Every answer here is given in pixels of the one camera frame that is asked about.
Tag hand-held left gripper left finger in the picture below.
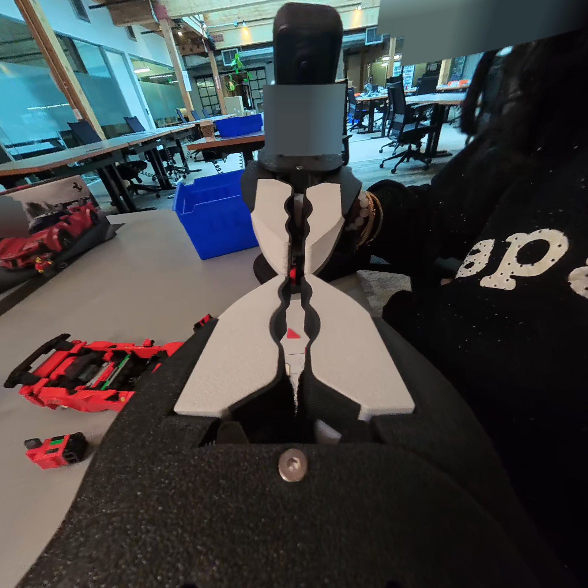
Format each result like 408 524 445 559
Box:
173 274 295 434

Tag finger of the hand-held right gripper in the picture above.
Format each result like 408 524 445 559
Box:
251 178 296 283
297 178 345 283

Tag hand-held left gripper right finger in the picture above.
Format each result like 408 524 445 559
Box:
294 276 417 434

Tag blue plastic bin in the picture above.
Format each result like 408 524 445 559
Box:
173 168 260 261
213 112 264 138

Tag red lego car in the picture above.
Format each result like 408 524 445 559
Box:
3 333 184 412

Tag red black green lego assembly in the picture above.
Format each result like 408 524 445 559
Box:
25 432 90 469

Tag lego set box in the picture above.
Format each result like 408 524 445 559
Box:
0 175 118 276

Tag green plant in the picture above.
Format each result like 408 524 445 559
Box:
225 51 251 97

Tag black office chair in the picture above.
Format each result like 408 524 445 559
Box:
66 118 148 184
379 83 432 175

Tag beaded bracelets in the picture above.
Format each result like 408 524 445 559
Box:
357 189 382 249

